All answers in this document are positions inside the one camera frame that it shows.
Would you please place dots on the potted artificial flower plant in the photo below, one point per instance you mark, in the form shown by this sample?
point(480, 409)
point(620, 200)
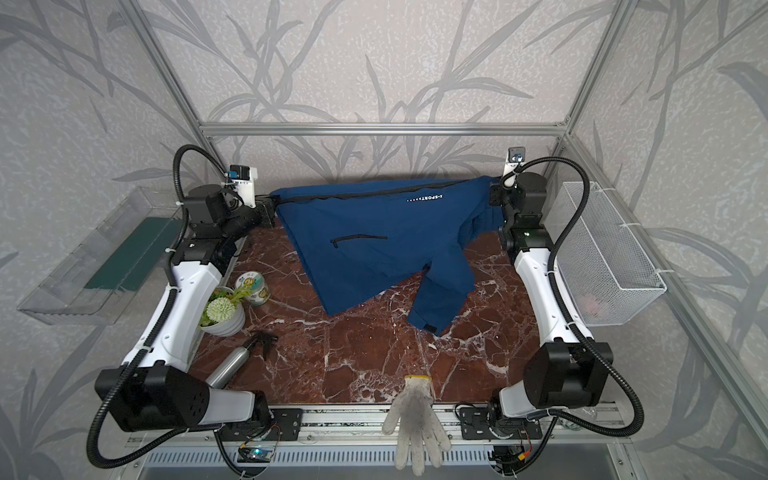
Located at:
point(224, 313)

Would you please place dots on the white wire mesh basket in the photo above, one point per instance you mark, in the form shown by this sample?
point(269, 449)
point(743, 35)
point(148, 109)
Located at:
point(602, 256)

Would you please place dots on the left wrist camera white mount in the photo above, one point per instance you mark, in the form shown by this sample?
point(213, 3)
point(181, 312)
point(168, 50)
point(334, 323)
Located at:
point(242, 178)

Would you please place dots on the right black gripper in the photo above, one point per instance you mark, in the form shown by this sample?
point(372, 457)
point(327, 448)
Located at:
point(496, 196)

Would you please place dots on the clear plastic wall shelf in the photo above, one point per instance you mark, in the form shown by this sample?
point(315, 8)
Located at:
point(95, 283)

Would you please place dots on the pink object in basket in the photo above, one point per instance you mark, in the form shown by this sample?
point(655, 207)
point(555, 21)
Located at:
point(592, 306)

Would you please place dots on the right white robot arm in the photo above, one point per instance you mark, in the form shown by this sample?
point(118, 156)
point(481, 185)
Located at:
point(570, 368)

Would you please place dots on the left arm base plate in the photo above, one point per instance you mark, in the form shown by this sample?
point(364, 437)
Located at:
point(283, 425)

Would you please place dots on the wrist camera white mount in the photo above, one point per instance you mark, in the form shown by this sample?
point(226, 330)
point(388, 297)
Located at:
point(242, 178)
point(515, 158)

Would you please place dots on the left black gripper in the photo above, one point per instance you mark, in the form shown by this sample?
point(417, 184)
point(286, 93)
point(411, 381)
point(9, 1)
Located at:
point(265, 206)

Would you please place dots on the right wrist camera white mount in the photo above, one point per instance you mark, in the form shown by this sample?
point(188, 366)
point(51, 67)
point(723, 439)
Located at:
point(515, 158)

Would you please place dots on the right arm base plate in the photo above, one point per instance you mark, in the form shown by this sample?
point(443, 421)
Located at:
point(482, 423)

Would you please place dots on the silver spray bottle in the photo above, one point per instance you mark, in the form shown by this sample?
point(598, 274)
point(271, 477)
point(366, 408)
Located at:
point(237, 358)

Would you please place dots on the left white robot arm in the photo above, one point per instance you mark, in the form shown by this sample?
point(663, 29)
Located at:
point(152, 389)

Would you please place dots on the grey knitted work glove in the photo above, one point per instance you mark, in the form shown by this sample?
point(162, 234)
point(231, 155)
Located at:
point(421, 435)

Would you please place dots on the blue zip-up jacket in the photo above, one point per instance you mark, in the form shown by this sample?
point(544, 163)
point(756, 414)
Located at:
point(357, 240)

